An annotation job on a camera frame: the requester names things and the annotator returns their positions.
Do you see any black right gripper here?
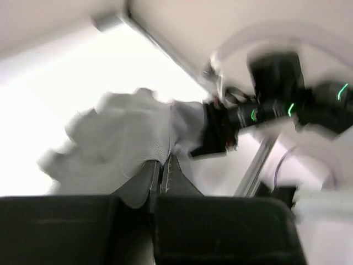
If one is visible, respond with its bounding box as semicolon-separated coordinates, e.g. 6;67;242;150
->
189;100;279;158

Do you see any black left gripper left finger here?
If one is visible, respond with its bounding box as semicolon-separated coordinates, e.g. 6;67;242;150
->
1;161;160;264

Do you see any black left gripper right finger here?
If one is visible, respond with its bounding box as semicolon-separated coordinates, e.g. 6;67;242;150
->
154;156;307;264

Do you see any grey pleated skirt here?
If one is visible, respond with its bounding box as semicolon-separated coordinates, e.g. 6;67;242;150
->
39;88;206;195

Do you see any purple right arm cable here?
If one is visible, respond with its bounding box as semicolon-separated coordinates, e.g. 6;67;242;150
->
271;145;339;194

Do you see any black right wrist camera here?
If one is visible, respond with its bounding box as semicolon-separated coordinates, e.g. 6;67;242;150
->
247;51;304;98

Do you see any aluminium frame rail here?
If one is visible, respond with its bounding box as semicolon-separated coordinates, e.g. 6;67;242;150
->
91;1;277;197

